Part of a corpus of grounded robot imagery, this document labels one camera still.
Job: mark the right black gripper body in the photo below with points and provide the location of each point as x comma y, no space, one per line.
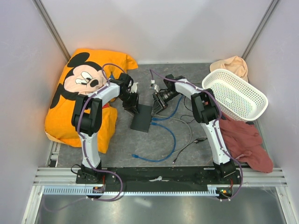
162,99

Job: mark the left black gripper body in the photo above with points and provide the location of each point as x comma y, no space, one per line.
130,100

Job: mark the black network switch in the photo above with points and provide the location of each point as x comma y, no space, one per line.
141,121

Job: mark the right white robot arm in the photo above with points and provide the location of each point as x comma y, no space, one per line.
206,112

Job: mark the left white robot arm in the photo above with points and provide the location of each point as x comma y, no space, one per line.
87,115

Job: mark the white perforated plastic basket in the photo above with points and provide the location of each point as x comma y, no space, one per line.
237,98

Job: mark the peach cloth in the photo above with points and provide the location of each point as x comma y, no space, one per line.
235,64

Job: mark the red cloth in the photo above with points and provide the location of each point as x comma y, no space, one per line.
244,142

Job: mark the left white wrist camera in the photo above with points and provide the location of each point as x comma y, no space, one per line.
134,88

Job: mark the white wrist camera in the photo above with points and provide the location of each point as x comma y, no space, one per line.
134,88
154,86

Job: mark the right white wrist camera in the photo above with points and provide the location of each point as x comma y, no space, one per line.
154,86

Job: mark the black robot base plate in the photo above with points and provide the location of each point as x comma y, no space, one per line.
194,178

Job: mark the grey slotted cable duct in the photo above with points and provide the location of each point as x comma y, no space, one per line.
91,191

